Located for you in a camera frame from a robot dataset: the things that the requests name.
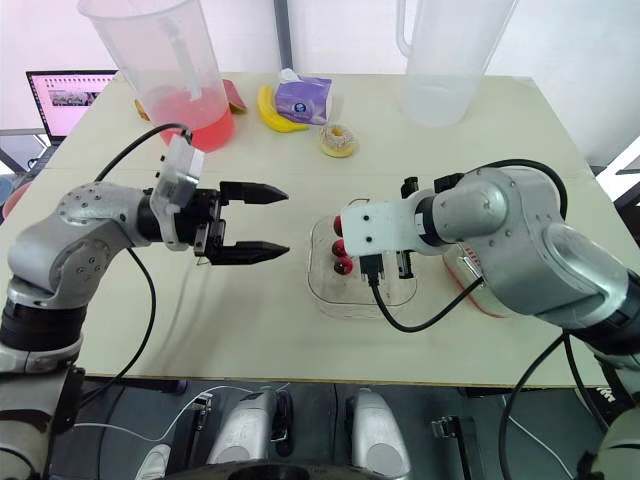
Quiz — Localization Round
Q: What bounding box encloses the red-rimmed colander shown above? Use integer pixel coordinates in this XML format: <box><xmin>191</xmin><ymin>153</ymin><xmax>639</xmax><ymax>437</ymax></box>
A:
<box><xmin>441</xmin><ymin>243</ymin><xmax>516</xmax><ymax>321</ymax></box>

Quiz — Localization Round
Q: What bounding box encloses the empty clear pitcher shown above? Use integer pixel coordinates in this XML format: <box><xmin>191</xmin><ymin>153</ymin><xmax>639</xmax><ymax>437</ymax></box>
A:
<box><xmin>394</xmin><ymin>0</ymin><xmax>519</xmax><ymax>128</ymax></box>

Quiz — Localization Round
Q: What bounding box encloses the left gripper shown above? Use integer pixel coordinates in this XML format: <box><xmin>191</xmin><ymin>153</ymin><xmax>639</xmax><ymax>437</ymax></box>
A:
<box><xmin>180</xmin><ymin>180</ymin><xmax>293</xmax><ymax>268</ymax></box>

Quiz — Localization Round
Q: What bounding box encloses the white cable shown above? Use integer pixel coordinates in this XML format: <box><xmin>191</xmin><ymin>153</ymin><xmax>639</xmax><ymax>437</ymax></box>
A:
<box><xmin>73</xmin><ymin>383</ymin><xmax>292</xmax><ymax>443</ymax></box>

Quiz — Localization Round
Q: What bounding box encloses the laptop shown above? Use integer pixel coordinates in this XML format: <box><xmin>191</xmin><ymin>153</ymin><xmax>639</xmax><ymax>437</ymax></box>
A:
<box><xmin>25</xmin><ymin>69</ymin><xmax>119</xmax><ymax>147</ymax></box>

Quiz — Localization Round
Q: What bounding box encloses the sprinkled toy donut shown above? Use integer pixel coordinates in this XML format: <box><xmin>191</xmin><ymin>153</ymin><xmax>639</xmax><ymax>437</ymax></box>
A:
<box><xmin>319</xmin><ymin>123</ymin><xmax>361</xmax><ymax>159</ymax></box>

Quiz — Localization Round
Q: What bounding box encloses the robot body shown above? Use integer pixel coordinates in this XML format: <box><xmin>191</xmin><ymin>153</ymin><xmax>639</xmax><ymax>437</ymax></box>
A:
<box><xmin>132</xmin><ymin>384</ymin><xmax>419</xmax><ymax>480</ymax></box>

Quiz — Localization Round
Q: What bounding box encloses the watermelon slice toy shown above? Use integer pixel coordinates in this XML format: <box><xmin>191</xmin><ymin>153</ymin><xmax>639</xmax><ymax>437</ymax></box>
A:
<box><xmin>221</xmin><ymin>79</ymin><xmax>249</xmax><ymax>116</ymax></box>

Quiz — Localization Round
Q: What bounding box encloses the clear pitcher with red liquid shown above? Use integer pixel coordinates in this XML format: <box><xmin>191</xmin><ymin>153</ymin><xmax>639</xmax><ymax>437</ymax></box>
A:
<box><xmin>76</xmin><ymin>0</ymin><xmax>237</xmax><ymax>152</ymax></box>

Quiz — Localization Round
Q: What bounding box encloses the red round container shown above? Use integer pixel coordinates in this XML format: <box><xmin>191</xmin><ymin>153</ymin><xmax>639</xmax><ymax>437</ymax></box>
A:
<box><xmin>1</xmin><ymin>181</ymin><xmax>34</xmax><ymax>220</ymax></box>

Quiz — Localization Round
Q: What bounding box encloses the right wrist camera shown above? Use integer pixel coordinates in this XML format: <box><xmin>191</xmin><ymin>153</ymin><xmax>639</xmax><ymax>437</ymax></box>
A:
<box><xmin>341</xmin><ymin>199</ymin><xmax>437</xmax><ymax>259</ymax></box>

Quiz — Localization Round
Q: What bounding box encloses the clear plastic bowl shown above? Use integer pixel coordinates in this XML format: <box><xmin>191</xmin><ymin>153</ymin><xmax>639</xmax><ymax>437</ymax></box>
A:
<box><xmin>305</xmin><ymin>198</ymin><xmax>419</xmax><ymax>320</ymax></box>

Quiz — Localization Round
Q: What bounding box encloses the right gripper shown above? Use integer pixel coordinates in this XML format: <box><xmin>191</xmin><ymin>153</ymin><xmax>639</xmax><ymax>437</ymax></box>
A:
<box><xmin>392</xmin><ymin>248</ymin><xmax>415</xmax><ymax>281</ymax></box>

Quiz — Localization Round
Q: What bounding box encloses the purple tissue pack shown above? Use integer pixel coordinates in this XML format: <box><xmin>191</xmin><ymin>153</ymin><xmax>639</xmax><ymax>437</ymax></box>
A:
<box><xmin>275</xmin><ymin>67</ymin><xmax>334</xmax><ymax>126</ymax></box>

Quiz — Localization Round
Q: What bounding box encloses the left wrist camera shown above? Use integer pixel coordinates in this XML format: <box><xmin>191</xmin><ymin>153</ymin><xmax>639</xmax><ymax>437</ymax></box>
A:
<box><xmin>148</xmin><ymin>133</ymin><xmax>207</xmax><ymax>251</ymax></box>

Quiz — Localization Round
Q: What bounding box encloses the yellow banana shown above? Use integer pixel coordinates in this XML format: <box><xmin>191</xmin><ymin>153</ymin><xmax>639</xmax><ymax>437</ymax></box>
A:
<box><xmin>256</xmin><ymin>84</ymin><xmax>311</xmax><ymax>134</ymax></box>

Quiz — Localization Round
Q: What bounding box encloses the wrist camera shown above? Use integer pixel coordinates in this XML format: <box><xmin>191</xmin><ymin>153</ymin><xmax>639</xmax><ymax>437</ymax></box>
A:
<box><xmin>341</xmin><ymin>199</ymin><xmax>437</xmax><ymax>259</ymax></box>
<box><xmin>148</xmin><ymin>133</ymin><xmax>207</xmax><ymax>251</ymax></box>

